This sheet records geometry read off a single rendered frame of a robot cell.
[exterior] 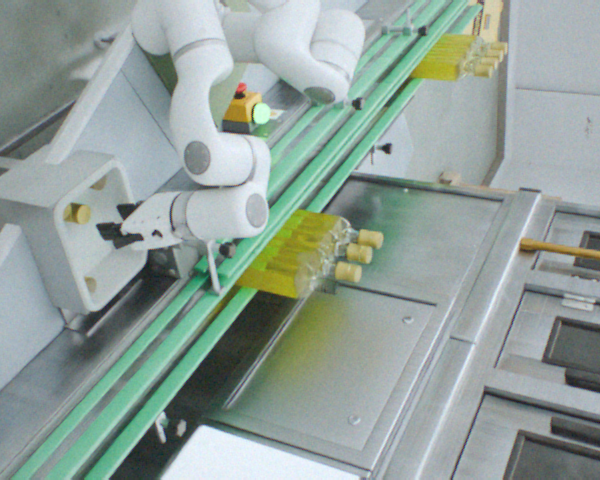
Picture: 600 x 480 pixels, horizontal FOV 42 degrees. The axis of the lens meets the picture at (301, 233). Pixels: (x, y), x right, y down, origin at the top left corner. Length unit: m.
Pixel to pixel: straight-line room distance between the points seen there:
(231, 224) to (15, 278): 0.42
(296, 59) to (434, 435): 0.69
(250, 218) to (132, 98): 0.50
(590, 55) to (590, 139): 0.83
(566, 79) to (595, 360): 6.14
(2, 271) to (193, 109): 0.44
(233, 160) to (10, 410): 0.56
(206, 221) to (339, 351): 0.53
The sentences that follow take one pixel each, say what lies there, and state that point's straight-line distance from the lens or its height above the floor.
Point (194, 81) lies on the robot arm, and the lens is 1.11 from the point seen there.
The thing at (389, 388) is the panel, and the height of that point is 1.28.
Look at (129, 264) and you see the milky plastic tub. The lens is 1.45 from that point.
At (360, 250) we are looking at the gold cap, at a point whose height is 1.15.
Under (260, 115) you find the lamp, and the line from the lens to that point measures 1.73.
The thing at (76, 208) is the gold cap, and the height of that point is 0.81.
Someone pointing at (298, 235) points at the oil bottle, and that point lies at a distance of 1.60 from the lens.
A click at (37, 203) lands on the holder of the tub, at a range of 1.29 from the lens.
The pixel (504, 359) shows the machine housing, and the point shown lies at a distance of 1.59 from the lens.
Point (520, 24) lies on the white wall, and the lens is 7.53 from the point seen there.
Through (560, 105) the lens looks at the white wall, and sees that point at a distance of 7.76.
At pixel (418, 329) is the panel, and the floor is 1.28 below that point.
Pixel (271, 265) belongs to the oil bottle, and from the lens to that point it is 1.53.
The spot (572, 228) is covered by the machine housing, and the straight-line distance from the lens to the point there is 1.95.
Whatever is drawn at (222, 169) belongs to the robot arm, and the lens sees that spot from 1.07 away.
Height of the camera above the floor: 1.69
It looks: 25 degrees down
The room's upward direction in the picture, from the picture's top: 101 degrees clockwise
